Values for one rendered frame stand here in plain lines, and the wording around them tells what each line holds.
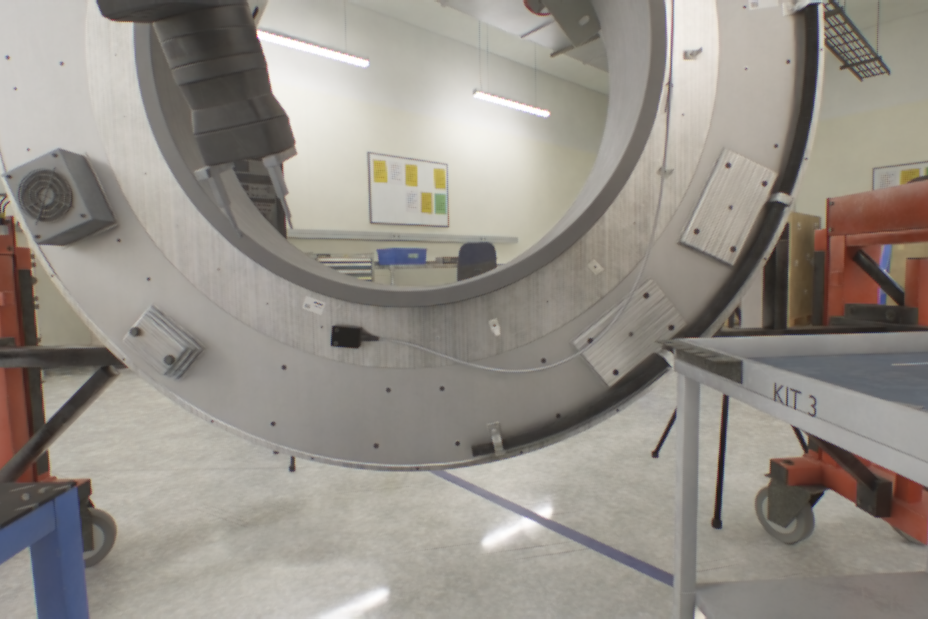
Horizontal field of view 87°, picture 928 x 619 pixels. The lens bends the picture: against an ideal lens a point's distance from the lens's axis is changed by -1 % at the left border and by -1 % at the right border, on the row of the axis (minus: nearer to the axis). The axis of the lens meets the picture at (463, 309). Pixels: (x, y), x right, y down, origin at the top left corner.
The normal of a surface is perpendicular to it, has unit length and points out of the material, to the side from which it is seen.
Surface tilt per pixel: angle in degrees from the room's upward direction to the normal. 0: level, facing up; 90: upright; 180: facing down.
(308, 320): 90
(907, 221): 90
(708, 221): 90
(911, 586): 0
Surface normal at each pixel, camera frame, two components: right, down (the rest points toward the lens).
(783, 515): -0.92, 0.05
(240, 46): 0.77, 0.15
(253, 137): -0.07, 0.47
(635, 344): 0.02, 0.07
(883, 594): -0.02, -1.00
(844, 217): -1.00, 0.03
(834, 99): -0.76, 0.07
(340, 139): 0.65, 0.04
